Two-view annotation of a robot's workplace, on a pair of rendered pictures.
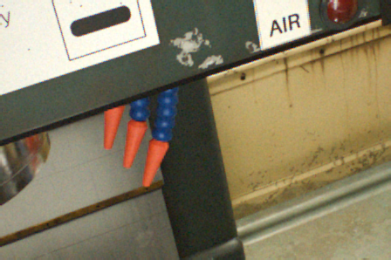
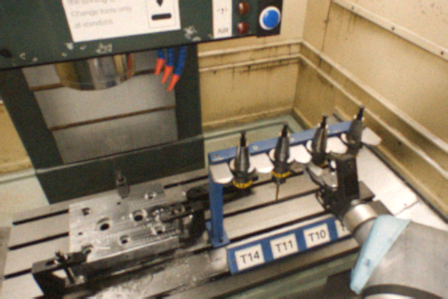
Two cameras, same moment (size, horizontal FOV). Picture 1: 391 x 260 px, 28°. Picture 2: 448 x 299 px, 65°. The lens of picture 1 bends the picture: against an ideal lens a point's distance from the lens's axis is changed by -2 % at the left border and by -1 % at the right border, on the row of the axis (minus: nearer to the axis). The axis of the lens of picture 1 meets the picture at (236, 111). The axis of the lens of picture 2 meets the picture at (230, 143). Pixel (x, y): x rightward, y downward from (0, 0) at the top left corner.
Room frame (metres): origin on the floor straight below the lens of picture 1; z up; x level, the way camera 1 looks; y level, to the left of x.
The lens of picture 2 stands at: (-0.17, -0.02, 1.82)
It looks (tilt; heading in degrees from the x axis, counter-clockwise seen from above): 39 degrees down; 357
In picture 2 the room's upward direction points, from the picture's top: straight up
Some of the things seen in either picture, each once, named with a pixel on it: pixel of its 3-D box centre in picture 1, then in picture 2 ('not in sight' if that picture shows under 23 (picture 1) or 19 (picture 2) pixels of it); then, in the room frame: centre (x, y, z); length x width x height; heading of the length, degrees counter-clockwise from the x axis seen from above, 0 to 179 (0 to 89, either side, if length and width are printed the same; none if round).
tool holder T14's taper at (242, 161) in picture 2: not in sight; (242, 154); (0.48, -0.08, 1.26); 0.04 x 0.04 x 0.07
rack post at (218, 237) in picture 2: not in sight; (216, 202); (0.51, -0.01, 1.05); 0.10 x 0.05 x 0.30; 17
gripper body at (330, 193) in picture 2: not in sight; (340, 197); (0.42, -0.33, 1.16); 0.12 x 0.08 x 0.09; 17
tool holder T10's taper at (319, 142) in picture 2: not in sight; (321, 136); (0.54, -0.29, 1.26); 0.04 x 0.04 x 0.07
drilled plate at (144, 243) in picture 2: not in sight; (122, 225); (0.51, 0.27, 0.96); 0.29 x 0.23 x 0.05; 107
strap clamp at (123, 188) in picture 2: not in sight; (122, 187); (0.66, 0.29, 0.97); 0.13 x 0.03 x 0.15; 17
